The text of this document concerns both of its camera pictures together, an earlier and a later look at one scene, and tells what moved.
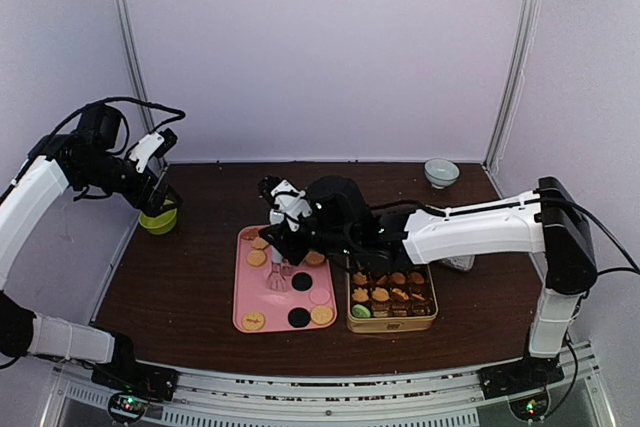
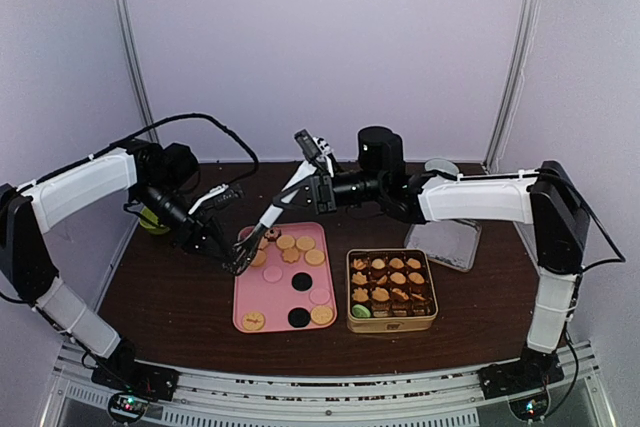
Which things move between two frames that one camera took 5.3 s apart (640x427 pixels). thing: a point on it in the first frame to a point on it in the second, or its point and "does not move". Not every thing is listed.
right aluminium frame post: x=528 y=14 does not move
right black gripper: x=282 y=239 to x=314 y=194
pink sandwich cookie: x=319 y=296 does not move
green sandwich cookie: x=360 y=311 does not move
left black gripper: x=150 y=206 to x=191 y=234
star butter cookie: x=401 y=293 does not move
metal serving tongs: x=278 y=272 to x=248 y=243
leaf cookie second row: x=359 y=278 does not move
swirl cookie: x=380 y=294 does not move
